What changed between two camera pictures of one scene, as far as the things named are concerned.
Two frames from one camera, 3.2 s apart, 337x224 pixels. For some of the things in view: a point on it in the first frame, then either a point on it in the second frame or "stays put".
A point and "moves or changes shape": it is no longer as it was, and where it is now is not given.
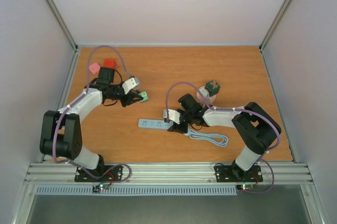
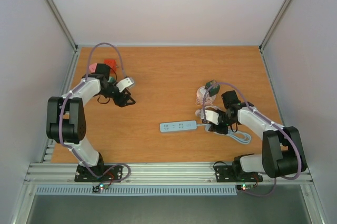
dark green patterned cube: x=212 y=87 stays put
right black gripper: x=177 y=128 to x=220 y=129
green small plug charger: x=144 y=94 moves or changes shape
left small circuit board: x=101 y=186 stays put
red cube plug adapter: x=109 y=63 stays put
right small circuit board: x=245 y=186 stays put
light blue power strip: x=150 y=123 moves or changes shape
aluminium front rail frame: x=274 y=174 stays put
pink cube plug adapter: x=95 y=68 stays put
